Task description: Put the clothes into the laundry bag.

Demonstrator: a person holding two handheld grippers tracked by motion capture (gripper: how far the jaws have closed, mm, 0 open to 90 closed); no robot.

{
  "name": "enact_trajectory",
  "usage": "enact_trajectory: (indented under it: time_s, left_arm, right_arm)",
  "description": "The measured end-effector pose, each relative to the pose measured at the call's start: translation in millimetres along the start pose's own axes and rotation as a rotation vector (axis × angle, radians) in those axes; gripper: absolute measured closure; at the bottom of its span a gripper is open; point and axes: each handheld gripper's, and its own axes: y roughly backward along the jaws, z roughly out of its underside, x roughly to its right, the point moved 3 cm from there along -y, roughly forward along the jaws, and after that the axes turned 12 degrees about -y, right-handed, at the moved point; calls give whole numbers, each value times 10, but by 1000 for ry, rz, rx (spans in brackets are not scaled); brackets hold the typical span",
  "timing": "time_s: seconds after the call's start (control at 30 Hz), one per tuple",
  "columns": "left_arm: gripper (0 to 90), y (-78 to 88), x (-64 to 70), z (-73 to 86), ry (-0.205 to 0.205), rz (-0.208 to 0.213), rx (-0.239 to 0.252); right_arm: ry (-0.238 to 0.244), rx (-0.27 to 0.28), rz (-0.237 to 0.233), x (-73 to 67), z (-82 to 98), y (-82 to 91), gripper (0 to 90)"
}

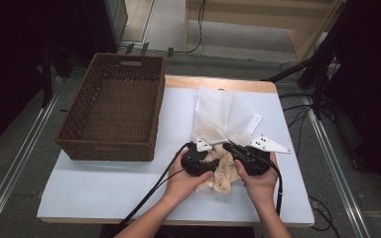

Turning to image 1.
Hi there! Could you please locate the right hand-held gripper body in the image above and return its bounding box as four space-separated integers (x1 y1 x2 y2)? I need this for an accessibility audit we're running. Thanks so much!
236 133 292 177

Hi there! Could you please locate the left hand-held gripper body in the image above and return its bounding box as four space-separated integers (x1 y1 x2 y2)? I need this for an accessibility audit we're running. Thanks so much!
181 137 214 178

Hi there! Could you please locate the beige garment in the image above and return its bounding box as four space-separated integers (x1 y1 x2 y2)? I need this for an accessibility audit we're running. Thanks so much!
193 143 243 195

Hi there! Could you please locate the white mesh laundry bag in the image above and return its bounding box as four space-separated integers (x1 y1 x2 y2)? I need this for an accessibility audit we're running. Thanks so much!
191 84 264 149

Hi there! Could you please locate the brown wicker basket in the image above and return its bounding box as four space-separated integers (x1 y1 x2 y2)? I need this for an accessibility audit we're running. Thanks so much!
55 53 167 163

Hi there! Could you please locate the person's right hand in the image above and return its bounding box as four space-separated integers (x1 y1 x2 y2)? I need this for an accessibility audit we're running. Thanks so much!
234 152 279 203

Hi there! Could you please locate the person's left hand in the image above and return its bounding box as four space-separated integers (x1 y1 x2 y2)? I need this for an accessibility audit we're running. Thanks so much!
163 150 214 206

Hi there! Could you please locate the wooden platform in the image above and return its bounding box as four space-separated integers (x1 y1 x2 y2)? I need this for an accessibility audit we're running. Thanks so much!
184 0 346 62

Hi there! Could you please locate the black stand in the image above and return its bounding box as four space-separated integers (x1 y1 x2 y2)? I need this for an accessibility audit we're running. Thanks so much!
260 0 361 118
40 44 55 109

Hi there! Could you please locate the black curtain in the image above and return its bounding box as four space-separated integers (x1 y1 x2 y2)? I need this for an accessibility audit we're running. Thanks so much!
0 0 92 157
323 0 381 194

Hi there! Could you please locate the dark cabinet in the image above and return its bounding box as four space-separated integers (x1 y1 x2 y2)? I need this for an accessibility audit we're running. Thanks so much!
81 0 129 54

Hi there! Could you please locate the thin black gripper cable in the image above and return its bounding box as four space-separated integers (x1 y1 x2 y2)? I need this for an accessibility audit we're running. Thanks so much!
150 168 187 194

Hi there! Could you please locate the black floor cable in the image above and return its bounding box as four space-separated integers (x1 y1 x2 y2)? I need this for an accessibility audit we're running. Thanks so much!
169 0 208 56
278 59 302 74
287 107 312 131
295 112 310 159
308 195 342 238
282 103 314 113

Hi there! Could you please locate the thick black gripper cable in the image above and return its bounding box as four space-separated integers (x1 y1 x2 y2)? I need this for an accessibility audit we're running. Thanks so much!
103 141 192 238

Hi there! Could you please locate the metal floor rail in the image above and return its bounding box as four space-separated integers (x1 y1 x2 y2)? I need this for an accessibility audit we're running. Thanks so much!
305 94 372 238
0 83 63 234

